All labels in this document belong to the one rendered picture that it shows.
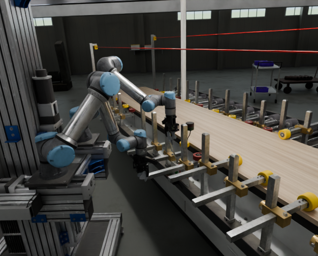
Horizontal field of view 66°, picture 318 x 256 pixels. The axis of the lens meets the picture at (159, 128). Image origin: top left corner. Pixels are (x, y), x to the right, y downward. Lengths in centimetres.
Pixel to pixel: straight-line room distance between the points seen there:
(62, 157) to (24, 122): 42
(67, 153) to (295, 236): 123
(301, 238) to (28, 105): 160
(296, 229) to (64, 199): 123
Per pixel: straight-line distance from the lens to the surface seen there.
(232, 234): 111
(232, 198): 146
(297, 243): 158
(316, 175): 178
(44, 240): 199
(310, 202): 139
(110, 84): 127
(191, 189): 180
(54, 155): 122
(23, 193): 153
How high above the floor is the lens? 170
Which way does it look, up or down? 20 degrees down
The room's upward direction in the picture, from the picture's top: 2 degrees counter-clockwise
